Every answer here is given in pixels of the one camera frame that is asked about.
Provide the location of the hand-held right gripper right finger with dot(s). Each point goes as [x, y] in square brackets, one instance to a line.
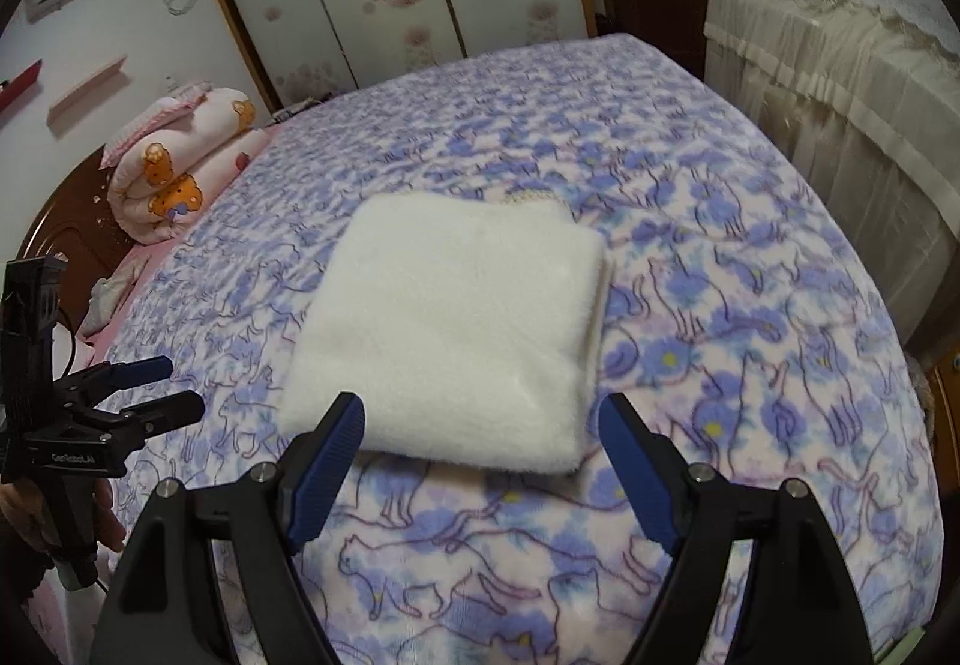
[637, 477]

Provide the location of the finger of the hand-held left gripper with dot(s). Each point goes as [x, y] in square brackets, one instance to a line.
[127, 372]
[169, 410]

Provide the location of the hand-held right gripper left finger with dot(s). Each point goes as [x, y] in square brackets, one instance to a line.
[322, 477]

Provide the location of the white knit cardigan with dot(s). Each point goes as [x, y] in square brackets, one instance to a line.
[450, 335]

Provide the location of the person's left forearm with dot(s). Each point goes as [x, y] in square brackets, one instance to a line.
[19, 590]

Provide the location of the person's left hand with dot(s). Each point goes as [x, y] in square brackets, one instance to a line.
[109, 519]

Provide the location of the grey cloth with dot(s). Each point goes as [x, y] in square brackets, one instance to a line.
[112, 301]

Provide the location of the dark wooden headboard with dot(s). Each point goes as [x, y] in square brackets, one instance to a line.
[71, 222]

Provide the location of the folded bear-print quilt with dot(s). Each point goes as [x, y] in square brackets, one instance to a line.
[187, 170]

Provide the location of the pink frilled pillow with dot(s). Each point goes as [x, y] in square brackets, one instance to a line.
[146, 125]

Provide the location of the blue floral cat-print blanket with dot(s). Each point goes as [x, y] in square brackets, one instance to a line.
[675, 222]

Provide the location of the cream lace-covered furniture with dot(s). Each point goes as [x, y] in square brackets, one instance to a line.
[847, 110]

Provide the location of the wooden wall shelf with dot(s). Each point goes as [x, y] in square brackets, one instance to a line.
[86, 91]

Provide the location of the red wall shelf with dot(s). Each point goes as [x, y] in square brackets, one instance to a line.
[21, 83]

